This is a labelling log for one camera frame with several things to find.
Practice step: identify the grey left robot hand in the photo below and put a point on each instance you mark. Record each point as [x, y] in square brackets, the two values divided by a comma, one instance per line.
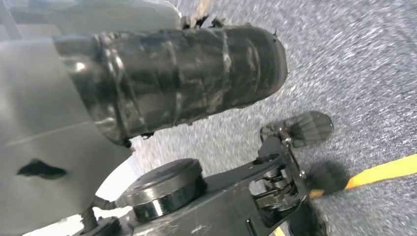
[163, 81]

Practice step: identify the clear plastic left hand cover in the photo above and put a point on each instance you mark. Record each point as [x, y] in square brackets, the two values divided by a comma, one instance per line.
[97, 16]

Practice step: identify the yellow floor tape square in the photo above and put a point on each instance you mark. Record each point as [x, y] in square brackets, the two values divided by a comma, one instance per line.
[384, 171]

